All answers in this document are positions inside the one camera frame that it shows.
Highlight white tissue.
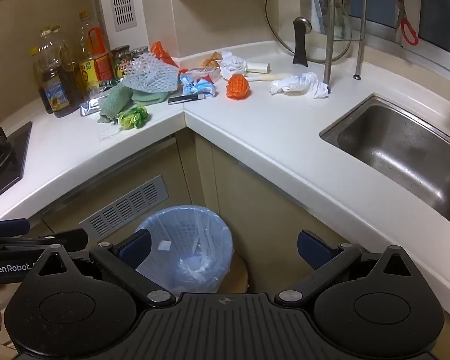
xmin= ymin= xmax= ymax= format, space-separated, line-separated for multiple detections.
xmin=269 ymin=72 xmax=330 ymax=100

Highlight silver foil packet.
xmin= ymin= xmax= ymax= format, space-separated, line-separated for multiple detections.
xmin=79 ymin=95 xmax=109 ymax=117

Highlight orange snack pieces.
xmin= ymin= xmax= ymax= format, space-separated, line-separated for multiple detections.
xmin=202 ymin=51 xmax=224 ymax=69

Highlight orange snack packet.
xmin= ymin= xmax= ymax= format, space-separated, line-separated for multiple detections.
xmin=150 ymin=41 xmax=179 ymax=69

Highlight blue white crumpled wrapper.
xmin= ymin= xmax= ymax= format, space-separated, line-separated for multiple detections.
xmin=179 ymin=74 xmax=217 ymax=99

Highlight black gas stove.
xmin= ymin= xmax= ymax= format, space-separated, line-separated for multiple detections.
xmin=0 ymin=121 xmax=33 ymax=208

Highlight olive oil bottle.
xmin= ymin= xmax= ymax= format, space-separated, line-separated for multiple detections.
xmin=50 ymin=25 xmax=84 ymax=100

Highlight red handled scissors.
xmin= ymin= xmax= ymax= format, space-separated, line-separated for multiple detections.
xmin=389 ymin=0 xmax=419 ymax=47

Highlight glass pot lid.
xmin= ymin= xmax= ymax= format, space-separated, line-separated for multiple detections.
xmin=265 ymin=0 xmax=353 ymax=67

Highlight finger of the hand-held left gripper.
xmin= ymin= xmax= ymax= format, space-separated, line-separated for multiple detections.
xmin=0 ymin=218 xmax=31 ymax=238
xmin=0 ymin=229 xmax=89 ymax=252

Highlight white roll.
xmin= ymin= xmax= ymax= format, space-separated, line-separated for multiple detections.
xmin=245 ymin=61 xmax=271 ymax=74

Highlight dark oil bottle blue label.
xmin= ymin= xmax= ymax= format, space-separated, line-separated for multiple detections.
xmin=33 ymin=26 xmax=81 ymax=118

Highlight oil bottle orange handle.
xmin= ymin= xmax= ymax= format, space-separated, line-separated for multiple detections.
xmin=77 ymin=10 xmax=115 ymax=96

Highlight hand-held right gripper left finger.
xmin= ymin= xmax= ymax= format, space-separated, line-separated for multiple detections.
xmin=34 ymin=229 xmax=176 ymax=308

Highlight yellow capped bottle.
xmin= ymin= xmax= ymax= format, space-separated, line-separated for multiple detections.
xmin=30 ymin=46 xmax=53 ymax=115

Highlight crumpled white paper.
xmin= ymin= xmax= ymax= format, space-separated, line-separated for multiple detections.
xmin=217 ymin=49 xmax=248 ymax=80

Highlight metal dish rack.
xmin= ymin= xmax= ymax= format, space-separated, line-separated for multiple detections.
xmin=322 ymin=0 xmax=377 ymax=94

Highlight silver wall vent grille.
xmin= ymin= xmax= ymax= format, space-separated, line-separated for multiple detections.
xmin=108 ymin=0 xmax=138 ymax=31

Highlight large pickle jar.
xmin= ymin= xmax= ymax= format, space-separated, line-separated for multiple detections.
xmin=110 ymin=45 xmax=133 ymax=79

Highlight white foam net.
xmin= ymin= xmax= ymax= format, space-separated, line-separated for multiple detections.
xmin=122 ymin=52 xmax=179 ymax=93

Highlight cream stick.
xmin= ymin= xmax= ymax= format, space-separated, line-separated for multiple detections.
xmin=247 ymin=72 xmax=290 ymax=83

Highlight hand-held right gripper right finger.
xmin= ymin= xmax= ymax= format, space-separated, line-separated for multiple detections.
xmin=274 ymin=230 xmax=419 ymax=307

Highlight green cloth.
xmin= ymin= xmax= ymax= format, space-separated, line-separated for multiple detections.
xmin=98 ymin=82 xmax=170 ymax=125

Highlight waste bin with blue liner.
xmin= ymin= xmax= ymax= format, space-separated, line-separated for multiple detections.
xmin=134 ymin=205 xmax=235 ymax=298

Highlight steel sink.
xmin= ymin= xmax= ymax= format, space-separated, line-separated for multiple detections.
xmin=319 ymin=94 xmax=450 ymax=229

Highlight silver cabinet vent grille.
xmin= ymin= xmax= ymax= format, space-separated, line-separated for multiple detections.
xmin=79 ymin=175 xmax=169 ymax=234

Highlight orange foam net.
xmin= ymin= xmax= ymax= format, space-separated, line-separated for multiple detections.
xmin=226 ymin=74 xmax=251 ymax=101

